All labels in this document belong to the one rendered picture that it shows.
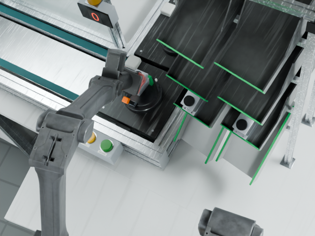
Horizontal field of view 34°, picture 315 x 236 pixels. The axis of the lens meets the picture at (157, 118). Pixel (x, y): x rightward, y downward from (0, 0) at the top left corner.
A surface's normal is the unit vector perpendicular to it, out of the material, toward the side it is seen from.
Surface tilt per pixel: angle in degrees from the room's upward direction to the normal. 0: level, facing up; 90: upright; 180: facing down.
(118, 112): 0
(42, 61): 0
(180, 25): 25
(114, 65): 36
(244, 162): 45
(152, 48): 0
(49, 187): 66
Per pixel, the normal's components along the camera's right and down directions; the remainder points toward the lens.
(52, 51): -0.15, -0.44
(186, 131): -0.56, 0.20
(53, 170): -0.22, 0.64
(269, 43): -0.41, -0.09
